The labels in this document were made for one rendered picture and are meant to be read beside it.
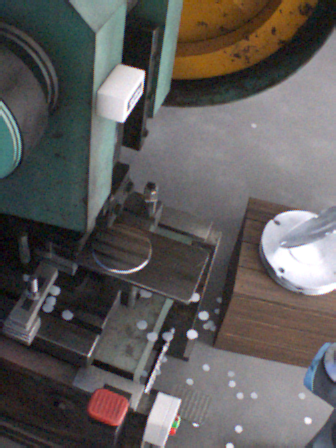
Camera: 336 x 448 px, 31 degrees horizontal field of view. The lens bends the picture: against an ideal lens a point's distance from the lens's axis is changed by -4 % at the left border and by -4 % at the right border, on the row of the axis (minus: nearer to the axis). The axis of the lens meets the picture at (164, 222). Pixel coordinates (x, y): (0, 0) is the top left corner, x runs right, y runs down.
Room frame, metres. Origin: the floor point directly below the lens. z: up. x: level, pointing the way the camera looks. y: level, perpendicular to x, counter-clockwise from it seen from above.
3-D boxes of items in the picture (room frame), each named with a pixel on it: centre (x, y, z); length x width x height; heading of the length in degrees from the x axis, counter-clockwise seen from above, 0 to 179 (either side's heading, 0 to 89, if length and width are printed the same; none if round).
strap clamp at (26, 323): (0.65, 0.24, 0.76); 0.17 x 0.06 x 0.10; 168
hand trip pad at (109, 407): (0.45, 0.04, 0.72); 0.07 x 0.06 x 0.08; 78
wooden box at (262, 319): (1.20, -0.44, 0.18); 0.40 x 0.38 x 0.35; 86
